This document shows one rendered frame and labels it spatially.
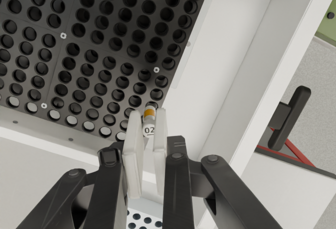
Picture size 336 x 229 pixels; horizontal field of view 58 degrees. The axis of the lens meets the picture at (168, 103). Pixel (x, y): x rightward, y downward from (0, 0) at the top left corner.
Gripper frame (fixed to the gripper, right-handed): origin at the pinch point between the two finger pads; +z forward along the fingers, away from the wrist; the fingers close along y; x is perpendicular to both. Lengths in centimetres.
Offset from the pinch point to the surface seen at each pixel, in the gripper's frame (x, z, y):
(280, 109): -2.3, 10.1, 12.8
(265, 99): -0.4, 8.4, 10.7
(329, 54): -17, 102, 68
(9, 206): -20.6, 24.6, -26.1
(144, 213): -21.8, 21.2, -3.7
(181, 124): -6.0, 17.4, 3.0
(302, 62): -20, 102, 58
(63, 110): -0.4, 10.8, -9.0
